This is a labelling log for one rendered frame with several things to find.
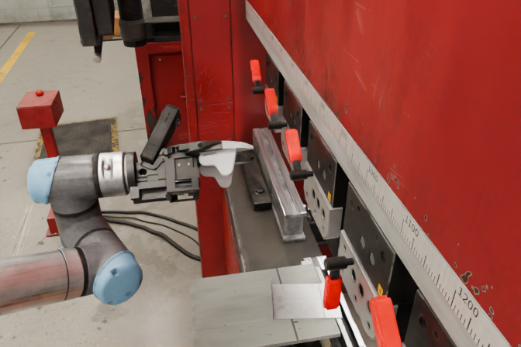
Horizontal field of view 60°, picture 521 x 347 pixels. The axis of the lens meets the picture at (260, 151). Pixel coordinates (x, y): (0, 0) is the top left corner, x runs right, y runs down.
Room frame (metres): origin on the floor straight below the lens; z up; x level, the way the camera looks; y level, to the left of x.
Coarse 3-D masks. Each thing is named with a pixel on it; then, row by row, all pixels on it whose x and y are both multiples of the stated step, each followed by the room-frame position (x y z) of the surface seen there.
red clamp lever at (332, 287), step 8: (336, 256) 0.47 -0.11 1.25; (344, 256) 0.47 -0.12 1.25; (328, 264) 0.45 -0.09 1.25; (336, 264) 0.46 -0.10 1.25; (344, 264) 0.46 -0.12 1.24; (352, 264) 0.46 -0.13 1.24; (336, 272) 0.46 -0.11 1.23; (328, 280) 0.46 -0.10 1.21; (336, 280) 0.46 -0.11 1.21; (328, 288) 0.46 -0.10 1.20; (336, 288) 0.45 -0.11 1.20; (328, 296) 0.46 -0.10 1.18; (336, 296) 0.46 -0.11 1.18; (328, 304) 0.45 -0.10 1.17; (336, 304) 0.46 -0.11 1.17
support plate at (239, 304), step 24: (312, 264) 0.71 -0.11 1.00; (192, 288) 0.64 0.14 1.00; (216, 288) 0.64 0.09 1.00; (240, 288) 0.64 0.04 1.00; (264, 288) 0.64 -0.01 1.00; (192, 312) 0.58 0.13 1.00; (216, 312) 0.58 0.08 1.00; (240, 312) 0.58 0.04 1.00; (264, 312) 0.58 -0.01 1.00; (216, 336) 0.53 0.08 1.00; (240, 336) 0.53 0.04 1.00; (264, 336) 0.53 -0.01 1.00; (288, 336) 0.53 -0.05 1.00; (312, 336) 0.53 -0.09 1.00; (336, 336) 0.54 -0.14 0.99
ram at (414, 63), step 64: (256, 0) 1.26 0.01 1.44; (320, 0) 0.70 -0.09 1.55; (384, 0) 0.49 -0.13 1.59; (448, 0) 0.37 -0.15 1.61; (512, 0) 0.30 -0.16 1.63; (320, 64) 0.68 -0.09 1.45; (384, 64) 0.47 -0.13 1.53; (448, 64) 0.36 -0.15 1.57; (512, 64) 0.29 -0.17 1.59; (320, 128) 0.66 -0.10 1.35; (384, 128) 0.45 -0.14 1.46; (448, 128) 0.34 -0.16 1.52; (512, 128) 0.27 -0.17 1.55; (448, 192) 0.32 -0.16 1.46; (512, 192) 0.25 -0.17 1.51; (448, 256) 0.30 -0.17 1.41; (512, 256) 0.24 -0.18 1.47; (448, 320) 0.27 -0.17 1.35; (512, 320) 0.22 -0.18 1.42
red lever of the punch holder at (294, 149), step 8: (288, 136) 0.71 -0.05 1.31; (296, 136) 0.72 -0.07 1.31; (288, 144) 0.70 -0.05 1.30; (296, 144) 0.70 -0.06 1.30; (288, 152) 0.70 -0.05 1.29; (296, 152) 0.69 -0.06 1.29; (296, 160) 0.68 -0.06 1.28; (296, 168) 0.67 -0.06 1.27; (296, 176) 0.66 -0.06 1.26; (304, 176) 0.66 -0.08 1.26; (312, 176) 0.67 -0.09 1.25
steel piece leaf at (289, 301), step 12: (276, 288) 0.64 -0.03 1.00; (288, 288) 0.64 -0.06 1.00; (300, 288) 0.64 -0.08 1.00; (312, 288) 0.64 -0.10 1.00; (276, 300) 0.61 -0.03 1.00; (288, 300) 0.61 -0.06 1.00; (300, 300) 0.61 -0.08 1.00; (312, 300) 0.61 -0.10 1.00; (276, 312) 0.58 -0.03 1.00; (288, 312) 0.58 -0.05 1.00; (300, 312) 0.58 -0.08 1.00; (312, 312) 0.58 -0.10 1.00
